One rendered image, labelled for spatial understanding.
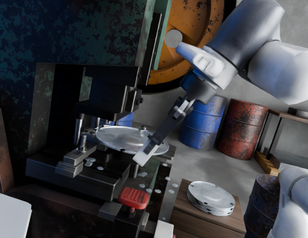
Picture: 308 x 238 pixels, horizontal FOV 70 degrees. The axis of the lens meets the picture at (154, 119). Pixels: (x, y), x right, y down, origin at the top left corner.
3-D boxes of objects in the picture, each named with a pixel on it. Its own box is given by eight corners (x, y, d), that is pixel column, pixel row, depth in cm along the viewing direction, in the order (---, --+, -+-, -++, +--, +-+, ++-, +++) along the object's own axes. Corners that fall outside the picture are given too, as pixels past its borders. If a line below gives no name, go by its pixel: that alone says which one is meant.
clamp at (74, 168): (97, 158, 81) (101, 131, 79) (72, 178, 65) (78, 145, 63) (82, 153, 82) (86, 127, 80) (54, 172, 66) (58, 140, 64)
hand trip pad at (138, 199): (144, 218, 58) (150, 192, 56) (139, 233, 52) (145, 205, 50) (119, 210, 59) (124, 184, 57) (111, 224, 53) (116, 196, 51)
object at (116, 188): (143, 154, 111) (146, 142, 110) (111, 202, 67) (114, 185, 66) (88, 138, 115) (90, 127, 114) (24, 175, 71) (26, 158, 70)
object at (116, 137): (172, 139, 99) (172, 137, 98) (163, 163, 71) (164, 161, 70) (111, 123, 102) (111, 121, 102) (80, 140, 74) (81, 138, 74)
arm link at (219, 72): (235, 72, 49) (218, 92, 50) (190, 38, 49) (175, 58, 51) (247, 70, 36) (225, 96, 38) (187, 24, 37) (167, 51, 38)
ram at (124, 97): (142, 110, 91) (158, 36, 85) (132, 116, 77) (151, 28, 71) (104, 100, 94) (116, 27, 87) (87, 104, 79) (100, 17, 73)
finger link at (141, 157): (160, 144, 50) (160, 145, 49) (142, 165, 52) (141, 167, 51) (150, 135, 50) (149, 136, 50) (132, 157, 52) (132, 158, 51)
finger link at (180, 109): (196, 98, 46) (196, 100, 41) (181, 117, 47) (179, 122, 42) (187, 91, 46) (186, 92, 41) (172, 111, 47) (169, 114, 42)
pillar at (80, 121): (80, 143, 83) (85, 107, 80) (77, 145, 81) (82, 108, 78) (74, 142, 83) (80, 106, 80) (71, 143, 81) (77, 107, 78)
